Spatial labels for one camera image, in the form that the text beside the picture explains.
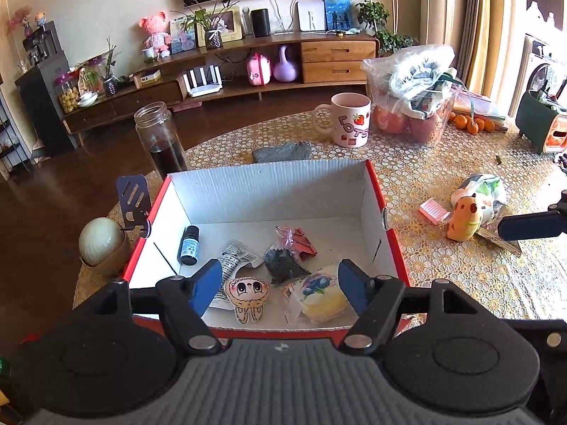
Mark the glass jar dark liquid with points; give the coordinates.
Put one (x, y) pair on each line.
(159, 137)

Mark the potted green tree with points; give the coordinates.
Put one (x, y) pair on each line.
(372, 15)

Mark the cartoon face tooth toy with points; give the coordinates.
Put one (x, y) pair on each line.
(248, 295)

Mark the pink paper packet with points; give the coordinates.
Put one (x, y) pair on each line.
(295, 240)

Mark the pink plush doll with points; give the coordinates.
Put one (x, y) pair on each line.
(158, 38)

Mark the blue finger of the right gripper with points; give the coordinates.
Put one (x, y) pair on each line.
(548, 224)

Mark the pink strawberry mug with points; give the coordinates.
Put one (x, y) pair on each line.
(350, 119)

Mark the clear bag of fruit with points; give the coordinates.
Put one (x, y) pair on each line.
(412, 92)

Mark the black white sachet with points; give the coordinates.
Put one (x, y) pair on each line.
(234, 256)

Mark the round white lamp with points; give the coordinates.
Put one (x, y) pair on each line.
(104, 247)

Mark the wooden tv cabinet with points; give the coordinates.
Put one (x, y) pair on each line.
(321, 59)

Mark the black tall cabinet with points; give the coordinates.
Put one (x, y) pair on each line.
(39, 93)

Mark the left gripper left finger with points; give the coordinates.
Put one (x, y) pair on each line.
(184, 301)

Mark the pink comb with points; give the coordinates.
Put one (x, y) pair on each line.
(434, 212)

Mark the pink toy case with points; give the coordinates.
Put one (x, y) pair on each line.
(259, 70)

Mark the stack of colourful books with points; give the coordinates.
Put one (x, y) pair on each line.
(467, 101)

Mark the red white cardboard box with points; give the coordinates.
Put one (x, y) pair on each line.
(338, 203)

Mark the jar of yellow snacks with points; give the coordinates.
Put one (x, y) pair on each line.
(67, 91)

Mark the blueberry cake packet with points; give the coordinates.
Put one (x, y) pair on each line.
(316, 297)

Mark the grey cloth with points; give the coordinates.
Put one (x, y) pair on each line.
(289, 151)

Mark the yellow bear plush toy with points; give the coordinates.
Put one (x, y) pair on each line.
(465, 220)

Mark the orange tangerine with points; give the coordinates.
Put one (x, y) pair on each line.
(480, 123)
(472, 127)
(461, 121)
(489, 126)

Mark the wet wipes pack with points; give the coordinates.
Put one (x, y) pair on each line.
(490, 193)

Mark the green orange tissue box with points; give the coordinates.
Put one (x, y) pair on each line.
(542, 123)

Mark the black speaker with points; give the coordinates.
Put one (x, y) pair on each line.
(261, 23)

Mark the white wifi router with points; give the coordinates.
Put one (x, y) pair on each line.
(203, 80)

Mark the framed photo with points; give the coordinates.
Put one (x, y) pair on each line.
(215, 27)

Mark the black metal phone stand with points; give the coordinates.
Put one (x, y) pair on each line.
(135, 203)

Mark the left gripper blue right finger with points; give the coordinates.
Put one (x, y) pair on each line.
(376, 300)

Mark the small blue label bottle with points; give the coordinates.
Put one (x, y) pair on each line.
(189, 246)

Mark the dark tea packet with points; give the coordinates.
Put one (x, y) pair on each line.
(282, 266)

